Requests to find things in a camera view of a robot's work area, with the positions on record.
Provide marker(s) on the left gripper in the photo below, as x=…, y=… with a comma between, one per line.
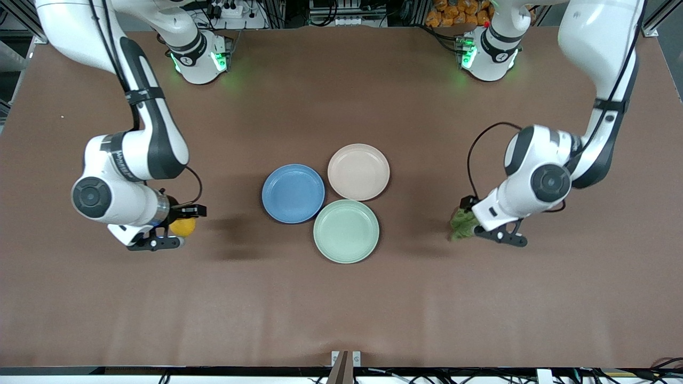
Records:
x=469, y=202

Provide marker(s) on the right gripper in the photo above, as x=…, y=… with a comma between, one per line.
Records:
x=174, y=209

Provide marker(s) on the yellow lemon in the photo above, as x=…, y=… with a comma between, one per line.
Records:
x=184, y=228

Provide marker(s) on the green lettuce leaf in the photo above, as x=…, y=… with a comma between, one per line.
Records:
x=463, y=226

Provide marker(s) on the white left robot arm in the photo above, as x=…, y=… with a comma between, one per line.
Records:
x=597, y=32

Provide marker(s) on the blue plate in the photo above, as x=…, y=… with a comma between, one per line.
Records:
x=293, y=193

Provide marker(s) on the beige plate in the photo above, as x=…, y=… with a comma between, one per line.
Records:
x=358, y=172

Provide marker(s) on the light green plate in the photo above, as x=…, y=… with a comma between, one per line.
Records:
x=346, y=231

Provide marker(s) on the bag of orange snacks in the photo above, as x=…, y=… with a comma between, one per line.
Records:
x=459, y=13

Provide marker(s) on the white power strip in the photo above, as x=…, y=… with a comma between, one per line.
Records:
x=235, y=12

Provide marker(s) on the metal table edge bracket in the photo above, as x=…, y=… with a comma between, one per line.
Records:
x=356, y=358

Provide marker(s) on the aluminium frame profile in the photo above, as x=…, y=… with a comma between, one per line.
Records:
x=651, y=29
x=38, y=40

